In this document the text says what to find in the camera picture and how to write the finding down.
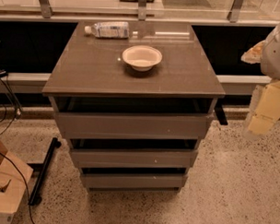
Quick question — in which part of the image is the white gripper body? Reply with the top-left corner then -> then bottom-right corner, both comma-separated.
261,22 -> 280,80

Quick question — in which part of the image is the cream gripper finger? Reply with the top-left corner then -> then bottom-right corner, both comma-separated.
240,41 -> 265,65
243,81 -> 280,136

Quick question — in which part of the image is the grey drawer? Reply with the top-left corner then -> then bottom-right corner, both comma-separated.
70,149 -> 198,169
54,112 -> 214,140
80,173 -> 188,189

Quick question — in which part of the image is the grey top drawer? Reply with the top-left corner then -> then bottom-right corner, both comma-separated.
54,112 -> 214,140

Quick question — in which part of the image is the grey drawer cabinet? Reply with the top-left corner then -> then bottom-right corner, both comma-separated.
38,18 -> 228,197

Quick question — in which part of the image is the grey bottom drawer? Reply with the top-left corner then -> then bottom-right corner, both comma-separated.
80,173 -> 188,189

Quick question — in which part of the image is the white bowl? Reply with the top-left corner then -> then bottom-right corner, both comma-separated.
122,45 -> 162,72

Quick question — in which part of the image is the clear plastic water bottle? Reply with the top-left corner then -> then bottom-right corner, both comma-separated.
84,21 -> 130,39

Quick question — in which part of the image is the metal window railing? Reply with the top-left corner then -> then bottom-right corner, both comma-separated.
0,0 -> 280,27

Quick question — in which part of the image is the black metal floor stand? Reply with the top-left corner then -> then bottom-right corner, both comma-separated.
28,137 -> 62,206

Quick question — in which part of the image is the cardboard box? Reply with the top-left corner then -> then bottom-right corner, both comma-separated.
0,140 -> 33,224

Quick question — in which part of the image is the black bracket behind cabinet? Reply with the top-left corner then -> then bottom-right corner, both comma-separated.
215,99 -> 228,125

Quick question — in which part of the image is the black cable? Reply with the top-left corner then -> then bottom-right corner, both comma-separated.
0,71 -> 43,224

